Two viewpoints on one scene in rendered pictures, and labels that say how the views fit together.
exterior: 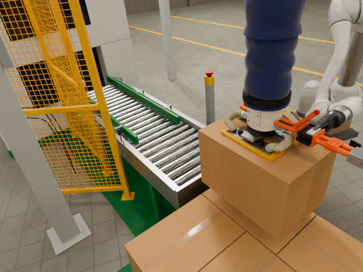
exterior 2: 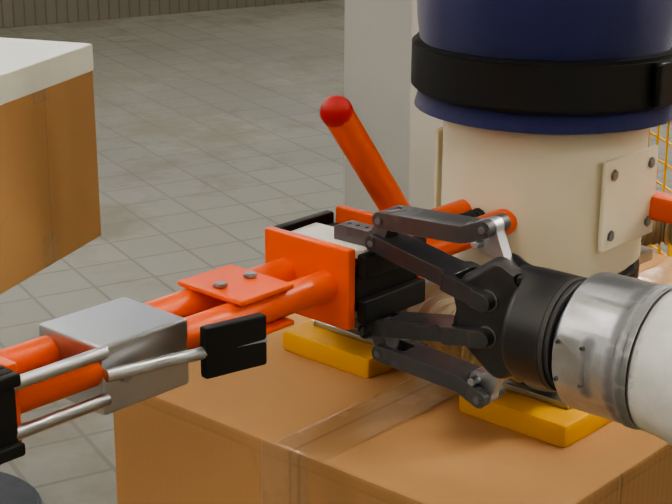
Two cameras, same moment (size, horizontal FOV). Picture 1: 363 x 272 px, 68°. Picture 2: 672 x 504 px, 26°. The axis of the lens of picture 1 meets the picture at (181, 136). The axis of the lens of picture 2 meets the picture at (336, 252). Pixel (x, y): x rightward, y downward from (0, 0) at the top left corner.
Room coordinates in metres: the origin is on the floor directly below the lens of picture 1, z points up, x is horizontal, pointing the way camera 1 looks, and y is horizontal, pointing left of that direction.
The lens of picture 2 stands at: (0.69, -1.53, 1.54)
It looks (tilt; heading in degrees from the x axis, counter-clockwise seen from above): 18 degrees down; 75
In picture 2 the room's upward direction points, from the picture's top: straight up
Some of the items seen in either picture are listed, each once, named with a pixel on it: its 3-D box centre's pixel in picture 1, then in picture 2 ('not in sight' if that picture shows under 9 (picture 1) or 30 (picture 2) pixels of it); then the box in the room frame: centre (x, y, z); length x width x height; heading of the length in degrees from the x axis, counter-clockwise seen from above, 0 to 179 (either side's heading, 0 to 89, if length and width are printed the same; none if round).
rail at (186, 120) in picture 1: (162, 110); not in sight; (2.63, 0.18, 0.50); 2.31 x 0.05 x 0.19; 35
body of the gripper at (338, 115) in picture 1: (331, 121); (520, 320); (1.04, -0.70, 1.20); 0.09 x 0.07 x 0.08; 124
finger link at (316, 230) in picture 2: (313, 130); (339, 240); (0.95, -0.58, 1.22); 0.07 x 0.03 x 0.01; 124
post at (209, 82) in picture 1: (210, 124); not in sight; (2.24, -0.30, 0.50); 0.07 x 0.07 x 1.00; 35
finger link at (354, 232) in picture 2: (317, 124); (367, 223); (0.97, -0.60, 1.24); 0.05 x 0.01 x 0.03; 124
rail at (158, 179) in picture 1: (107, 134); not in sight; (2.26, 0.72, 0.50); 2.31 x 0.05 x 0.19; 35
